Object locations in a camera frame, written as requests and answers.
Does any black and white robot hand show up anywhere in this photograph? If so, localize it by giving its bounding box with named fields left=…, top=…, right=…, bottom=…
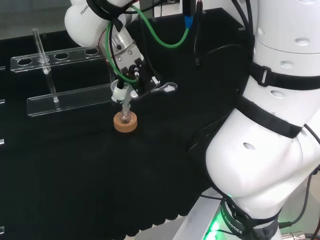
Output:
left=111, top=43, right=161, bottom=103

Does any small glass round-bottom flask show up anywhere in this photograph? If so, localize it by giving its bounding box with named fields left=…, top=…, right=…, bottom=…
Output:
left=119, top=109, right=132, bottom=125

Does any clear acrylic funnel stand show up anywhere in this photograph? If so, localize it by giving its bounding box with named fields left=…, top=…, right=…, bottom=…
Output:
left=9, top=27, right=117, bottom=119

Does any black bench cloth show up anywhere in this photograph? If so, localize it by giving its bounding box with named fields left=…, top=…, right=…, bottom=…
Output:
left=0, top=7, right=256, bottom=239

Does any pale base board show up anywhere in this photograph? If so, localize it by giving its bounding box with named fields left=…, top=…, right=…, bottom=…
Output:
left=171, top=189, right=226, bottom=240

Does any green cable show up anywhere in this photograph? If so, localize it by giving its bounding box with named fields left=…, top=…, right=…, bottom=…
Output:
left=105, top=4, right=193, bottom=85

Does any cork ring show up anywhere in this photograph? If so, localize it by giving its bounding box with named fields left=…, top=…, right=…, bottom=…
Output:
left=112, top=111, right=139, bottom=133

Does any thin black cable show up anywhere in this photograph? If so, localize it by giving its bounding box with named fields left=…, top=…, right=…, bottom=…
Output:
left=194, top=0, right=204, bottom=67

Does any black arm base cable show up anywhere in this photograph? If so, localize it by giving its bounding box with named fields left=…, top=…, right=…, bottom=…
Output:
left=278, top=169, right=320, bottom=230

